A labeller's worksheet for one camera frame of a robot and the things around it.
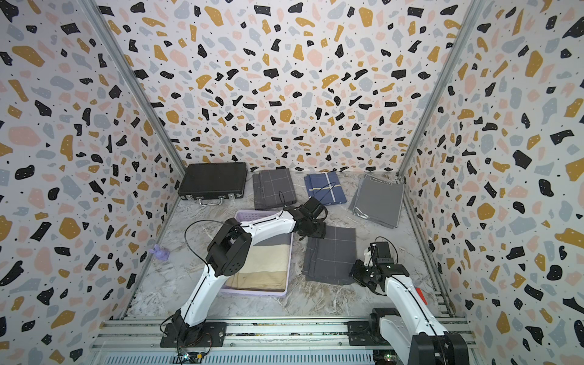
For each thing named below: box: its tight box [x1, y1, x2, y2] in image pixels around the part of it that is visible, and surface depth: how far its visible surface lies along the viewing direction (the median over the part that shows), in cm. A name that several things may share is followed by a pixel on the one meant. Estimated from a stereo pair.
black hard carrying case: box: [177, 161, 248, 207], surface depth 119 cm
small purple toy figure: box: [149, 244, 171, 261], surface depth 89 cm
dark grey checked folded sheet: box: [252, 168, 297, 210], surface depth 117 cm
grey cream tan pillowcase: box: [224, 232, 291, 292], surface depth 85 cm
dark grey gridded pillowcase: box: [301, 225, 358, 286], surface depth 92 cm
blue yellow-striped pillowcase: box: [304, 171, 348, 206], surface depth 119 cm
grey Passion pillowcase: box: [348, 173, 405, 229], surface depth 112 cm
